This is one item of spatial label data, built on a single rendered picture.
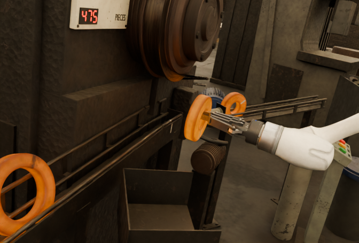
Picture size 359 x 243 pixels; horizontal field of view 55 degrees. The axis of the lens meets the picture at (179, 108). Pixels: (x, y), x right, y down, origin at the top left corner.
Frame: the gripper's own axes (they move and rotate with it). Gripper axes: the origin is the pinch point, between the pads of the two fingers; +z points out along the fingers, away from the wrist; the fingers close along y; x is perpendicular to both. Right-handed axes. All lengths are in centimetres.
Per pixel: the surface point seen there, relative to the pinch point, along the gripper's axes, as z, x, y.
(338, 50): -56, 1, 499
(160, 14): 19.3, 27.5, -3.2
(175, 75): 17.5, 5.4, 16.4
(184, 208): -7.4, -23.2, -17.9
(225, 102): 6, -12, 61
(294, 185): -39, -48, 78
